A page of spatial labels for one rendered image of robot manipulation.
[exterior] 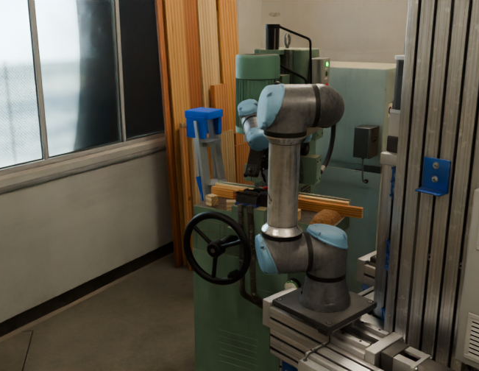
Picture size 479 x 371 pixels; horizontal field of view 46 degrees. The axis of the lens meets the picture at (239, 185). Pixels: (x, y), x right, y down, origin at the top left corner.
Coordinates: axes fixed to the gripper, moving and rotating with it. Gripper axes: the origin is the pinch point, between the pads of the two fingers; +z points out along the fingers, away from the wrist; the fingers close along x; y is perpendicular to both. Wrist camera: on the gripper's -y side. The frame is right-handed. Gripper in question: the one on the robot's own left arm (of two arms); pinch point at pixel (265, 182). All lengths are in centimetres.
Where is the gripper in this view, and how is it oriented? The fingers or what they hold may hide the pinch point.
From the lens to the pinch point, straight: 215.7
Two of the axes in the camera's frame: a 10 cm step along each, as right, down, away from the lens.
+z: 2.3, 7.2, 6.6
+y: 4.1, -6.9, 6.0
